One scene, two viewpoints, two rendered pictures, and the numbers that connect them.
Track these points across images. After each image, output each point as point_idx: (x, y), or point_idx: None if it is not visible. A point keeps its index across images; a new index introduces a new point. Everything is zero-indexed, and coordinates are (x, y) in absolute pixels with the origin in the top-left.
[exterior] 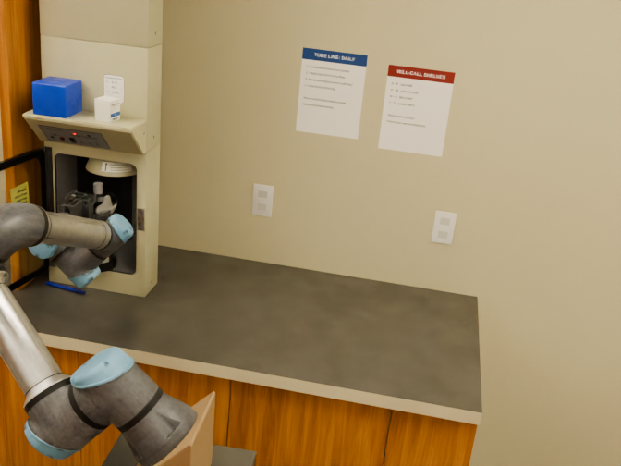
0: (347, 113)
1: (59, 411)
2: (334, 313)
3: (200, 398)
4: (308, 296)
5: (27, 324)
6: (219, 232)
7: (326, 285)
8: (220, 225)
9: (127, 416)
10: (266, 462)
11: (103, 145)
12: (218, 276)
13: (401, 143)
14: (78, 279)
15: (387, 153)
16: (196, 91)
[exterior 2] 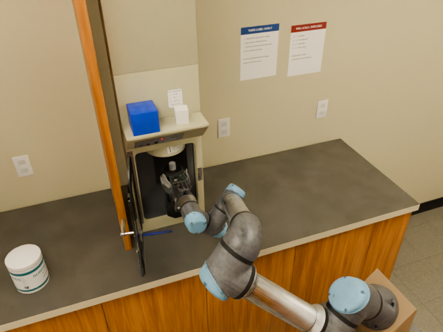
0: (269, 61)
1: (339, 331)
2: (300, 179)
3: (278, 260)
4: (276, 174)
5: (285, 290)
6: None
7: (275, 163)
8: None
9: (376, 312)
10: (312, 273)
11: (177, 139)
12: (221, 183)
13: (299, 70)
14: (220, 234)
15: (292, 78)
16: None
